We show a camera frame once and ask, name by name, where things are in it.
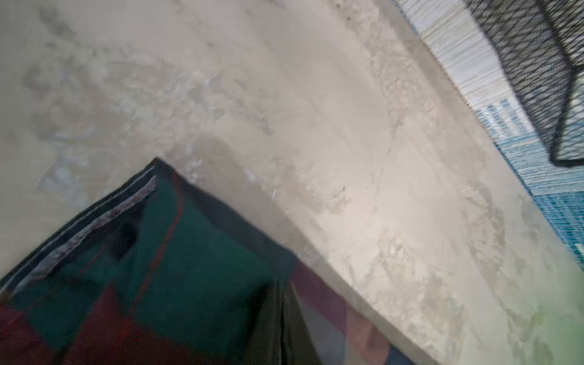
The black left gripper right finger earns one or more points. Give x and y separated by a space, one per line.
297 345

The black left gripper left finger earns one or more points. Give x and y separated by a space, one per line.
264 345

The plaid long sleeve shirt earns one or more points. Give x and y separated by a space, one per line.
161 272

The black wire mesh shelf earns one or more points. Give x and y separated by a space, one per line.
539 45

